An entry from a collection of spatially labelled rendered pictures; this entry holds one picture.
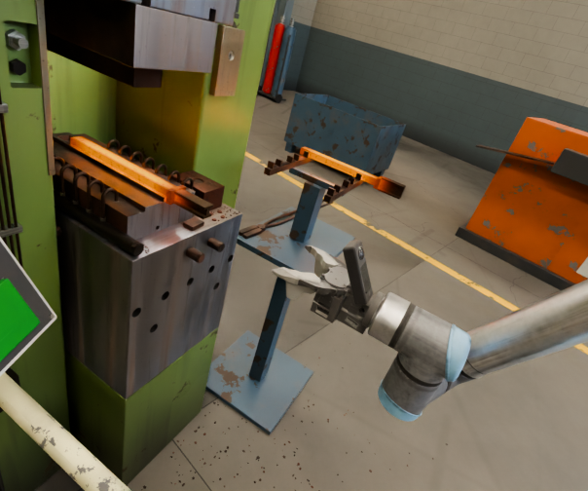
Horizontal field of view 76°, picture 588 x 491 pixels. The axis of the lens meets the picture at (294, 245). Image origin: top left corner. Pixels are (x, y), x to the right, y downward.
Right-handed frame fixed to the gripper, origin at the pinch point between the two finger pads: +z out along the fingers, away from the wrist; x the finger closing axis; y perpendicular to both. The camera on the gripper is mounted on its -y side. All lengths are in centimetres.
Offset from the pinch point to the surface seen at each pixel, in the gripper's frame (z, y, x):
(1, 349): 14.0, 2.0, -45.7
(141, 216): 32.5, 3.9, -9.0
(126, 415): 26, 61, -16
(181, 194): 29.1, -1.1, -1.3
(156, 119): 63, -5, 22
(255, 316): 43, 101, 84
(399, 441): -48, 101, 66
